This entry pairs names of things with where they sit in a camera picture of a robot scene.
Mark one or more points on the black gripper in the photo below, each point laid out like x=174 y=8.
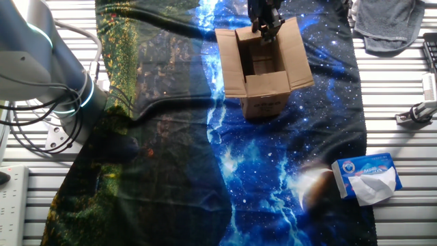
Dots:
x=264 y=7

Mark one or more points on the cardboard box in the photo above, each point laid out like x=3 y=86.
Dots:
x=232 y=68

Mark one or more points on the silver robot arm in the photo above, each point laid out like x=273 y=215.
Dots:
x=30 y=58

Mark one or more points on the blue tissue box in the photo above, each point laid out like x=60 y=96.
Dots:
x=355 y=167

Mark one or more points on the grey towel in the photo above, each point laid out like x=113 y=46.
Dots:
x=389 y=24

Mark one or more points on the black keyboard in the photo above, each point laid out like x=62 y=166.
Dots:
x=432 y=51

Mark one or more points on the galaxy and forest print cloth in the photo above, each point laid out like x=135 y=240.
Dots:
x=170 y=171

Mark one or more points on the white ribbed block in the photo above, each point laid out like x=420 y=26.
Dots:
x=430 y=87

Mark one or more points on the white tissue sheet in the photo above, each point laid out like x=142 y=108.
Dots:
x=372 y=188

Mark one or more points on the black power plug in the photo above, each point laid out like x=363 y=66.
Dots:
x=4 y=177

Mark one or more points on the white power strip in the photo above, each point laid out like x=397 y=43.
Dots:
x=13 y=212

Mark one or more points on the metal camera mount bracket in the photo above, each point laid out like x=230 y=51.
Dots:
x=404 y=119

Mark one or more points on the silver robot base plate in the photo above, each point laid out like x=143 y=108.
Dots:
x=54 y=136

